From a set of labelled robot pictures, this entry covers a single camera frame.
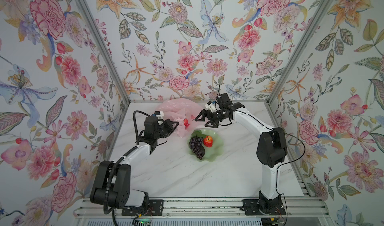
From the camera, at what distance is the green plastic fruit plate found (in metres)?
0.90

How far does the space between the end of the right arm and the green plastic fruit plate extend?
0.32ft

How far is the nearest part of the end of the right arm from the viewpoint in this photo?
2.30 feet
